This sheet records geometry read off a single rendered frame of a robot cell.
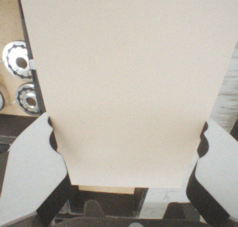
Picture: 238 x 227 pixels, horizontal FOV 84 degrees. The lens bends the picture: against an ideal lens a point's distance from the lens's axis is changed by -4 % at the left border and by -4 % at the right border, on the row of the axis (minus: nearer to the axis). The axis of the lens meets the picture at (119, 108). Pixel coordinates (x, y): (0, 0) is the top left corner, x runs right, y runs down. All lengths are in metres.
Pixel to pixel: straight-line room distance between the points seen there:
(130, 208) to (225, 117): 0.58
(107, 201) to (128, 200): 0.10
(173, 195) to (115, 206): 0.49
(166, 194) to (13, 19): 1.11
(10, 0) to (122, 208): 0.79
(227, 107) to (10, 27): 0.79
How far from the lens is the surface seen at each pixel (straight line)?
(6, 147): 0.70
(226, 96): 0.69
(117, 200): 0.75
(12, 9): 0.46
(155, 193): 1.05
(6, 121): 0.55
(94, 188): 0.74
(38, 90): 0.35
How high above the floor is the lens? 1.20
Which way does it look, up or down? 62 degrees down
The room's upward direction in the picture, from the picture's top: 177 degrees counter-clockwise
